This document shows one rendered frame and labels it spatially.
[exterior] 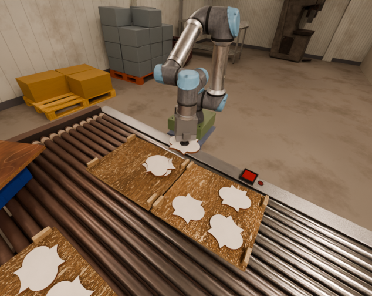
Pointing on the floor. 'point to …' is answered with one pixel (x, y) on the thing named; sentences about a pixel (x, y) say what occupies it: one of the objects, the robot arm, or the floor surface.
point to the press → (278, 51)
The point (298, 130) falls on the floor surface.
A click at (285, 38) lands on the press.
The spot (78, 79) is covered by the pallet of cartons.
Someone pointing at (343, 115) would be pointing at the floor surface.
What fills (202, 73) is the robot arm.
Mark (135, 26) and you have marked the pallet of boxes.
